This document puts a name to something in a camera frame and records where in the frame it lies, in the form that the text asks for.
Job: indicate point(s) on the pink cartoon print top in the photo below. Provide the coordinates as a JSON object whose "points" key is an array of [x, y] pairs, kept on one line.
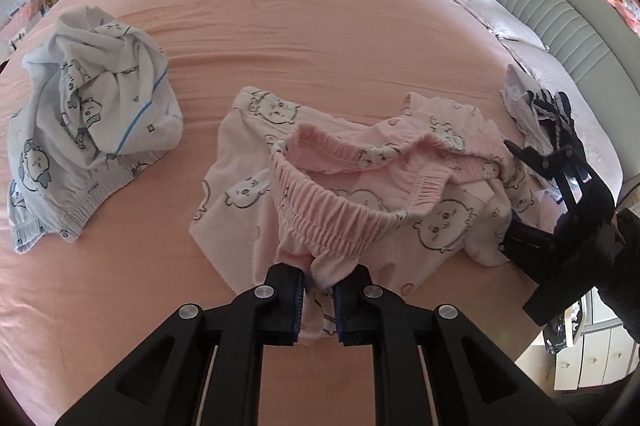
{"points": [[465, 216]]}

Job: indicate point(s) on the white drawer cabinet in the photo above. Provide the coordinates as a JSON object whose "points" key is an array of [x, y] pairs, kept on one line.
{"points": [[600, 356]]}

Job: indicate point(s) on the pink cartoon print pants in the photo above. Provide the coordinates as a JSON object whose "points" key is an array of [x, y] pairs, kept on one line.
{"points": [[320, 216]]}

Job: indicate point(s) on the dark striped garment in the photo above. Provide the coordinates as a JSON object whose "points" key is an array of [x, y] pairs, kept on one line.
{"points": [[550, 116]]}

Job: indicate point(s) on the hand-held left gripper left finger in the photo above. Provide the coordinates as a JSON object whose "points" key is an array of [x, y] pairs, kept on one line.
{"points": [[299, 306]]}

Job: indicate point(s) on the white cartoon top blue piping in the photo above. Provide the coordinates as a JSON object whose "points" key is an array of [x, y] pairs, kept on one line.
{"points": [[115, 71]]}

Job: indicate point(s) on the white cartoon print pants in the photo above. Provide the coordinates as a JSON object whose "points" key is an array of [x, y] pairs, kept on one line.
{"points": [[55, 186]]}

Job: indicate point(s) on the grey padded headboard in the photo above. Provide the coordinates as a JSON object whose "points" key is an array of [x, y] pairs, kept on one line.
{"points": [[550, 1]]}

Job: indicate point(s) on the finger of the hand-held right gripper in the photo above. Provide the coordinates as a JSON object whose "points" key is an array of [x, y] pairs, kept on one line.
{"points": [[540, 158], [530, 243]]}

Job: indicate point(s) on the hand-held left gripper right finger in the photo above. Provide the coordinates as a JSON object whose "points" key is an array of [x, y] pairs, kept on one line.
{"points": [[338, 311]]}

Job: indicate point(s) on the bed with pink sheet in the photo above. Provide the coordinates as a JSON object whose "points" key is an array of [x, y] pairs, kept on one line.
{"points": [[300, 31]]}

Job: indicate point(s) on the person's right forearm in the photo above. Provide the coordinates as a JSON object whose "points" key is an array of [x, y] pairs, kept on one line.
{"points": [[627, 286]]}

